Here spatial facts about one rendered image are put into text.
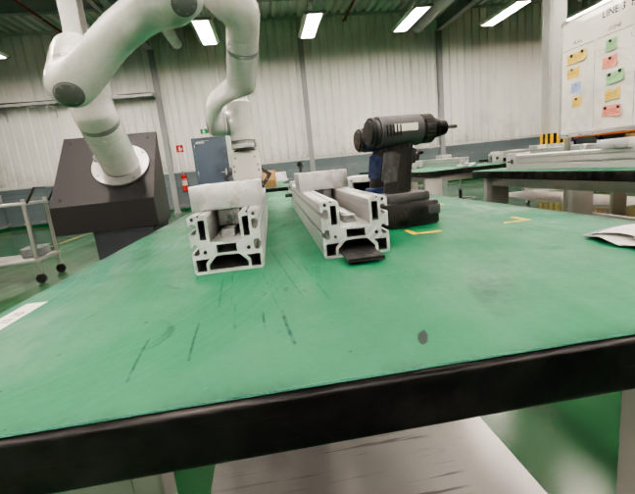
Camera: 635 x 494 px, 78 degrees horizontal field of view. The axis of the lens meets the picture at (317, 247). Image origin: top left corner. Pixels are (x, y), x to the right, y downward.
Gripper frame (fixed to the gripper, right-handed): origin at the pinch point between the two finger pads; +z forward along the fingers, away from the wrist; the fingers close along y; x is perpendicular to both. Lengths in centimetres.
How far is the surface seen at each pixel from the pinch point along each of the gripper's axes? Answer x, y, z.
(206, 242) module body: 85, 3, 2
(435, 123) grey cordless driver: 65, -41, -13
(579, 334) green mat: 118, -28, 6
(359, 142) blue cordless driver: 43, -30, -12
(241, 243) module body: 85, -2, 2
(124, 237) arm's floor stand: 4.1, 43.1, 9.6
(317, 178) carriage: 53, -18, -5
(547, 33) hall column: -608, -561, -212
